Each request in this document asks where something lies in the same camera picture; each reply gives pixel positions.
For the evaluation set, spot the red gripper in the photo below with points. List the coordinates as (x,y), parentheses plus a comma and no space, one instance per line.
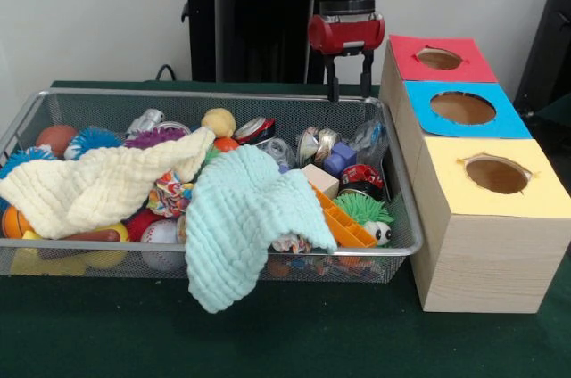
(345,32)

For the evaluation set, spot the clear plastic bottle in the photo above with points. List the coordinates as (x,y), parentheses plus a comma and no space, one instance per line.
(370,142)

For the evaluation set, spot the mint waffle cloth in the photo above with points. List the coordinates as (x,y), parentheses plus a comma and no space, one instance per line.
(236,217)

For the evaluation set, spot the wooden three-hole box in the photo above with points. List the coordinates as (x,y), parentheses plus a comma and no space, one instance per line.
(490,262)

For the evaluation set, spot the plain wooden block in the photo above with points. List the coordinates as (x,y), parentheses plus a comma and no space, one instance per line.
(319,177)

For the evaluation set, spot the green spiky toy with eyes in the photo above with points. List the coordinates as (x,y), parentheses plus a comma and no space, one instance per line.
(363,211)

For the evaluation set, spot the orange plastic grid toy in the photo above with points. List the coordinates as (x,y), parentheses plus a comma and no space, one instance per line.
(343,222)

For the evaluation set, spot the black upright panel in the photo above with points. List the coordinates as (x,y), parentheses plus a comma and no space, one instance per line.
(548,39)

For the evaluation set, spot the purple spiky ball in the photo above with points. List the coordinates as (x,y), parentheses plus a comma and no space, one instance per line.
(154,139)

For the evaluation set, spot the dark green table cloth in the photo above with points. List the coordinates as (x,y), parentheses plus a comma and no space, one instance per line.
(557,115)
(267,333)

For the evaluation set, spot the white baseball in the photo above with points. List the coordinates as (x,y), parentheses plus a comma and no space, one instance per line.
(159,233)

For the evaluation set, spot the blue spiky ball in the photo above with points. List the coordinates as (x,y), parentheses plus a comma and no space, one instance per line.
(93,139)

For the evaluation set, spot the cream waffle cloth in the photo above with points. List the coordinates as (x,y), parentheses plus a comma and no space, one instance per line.
(89,186)

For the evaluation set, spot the reddish brown ball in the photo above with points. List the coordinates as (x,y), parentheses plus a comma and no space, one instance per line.
(53,139)

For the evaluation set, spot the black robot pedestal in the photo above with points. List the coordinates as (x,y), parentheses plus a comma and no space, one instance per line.
(250,17)

